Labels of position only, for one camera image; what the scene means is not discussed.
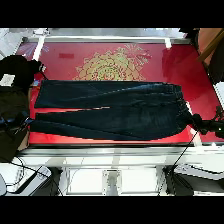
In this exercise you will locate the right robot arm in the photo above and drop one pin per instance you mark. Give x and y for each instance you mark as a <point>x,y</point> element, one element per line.
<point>213,126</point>

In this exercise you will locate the dark blue jeans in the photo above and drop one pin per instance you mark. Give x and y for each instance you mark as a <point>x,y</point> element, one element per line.
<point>110,113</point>

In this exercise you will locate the dark olive garment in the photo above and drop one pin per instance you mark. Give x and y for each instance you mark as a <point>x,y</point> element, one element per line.
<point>11,110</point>

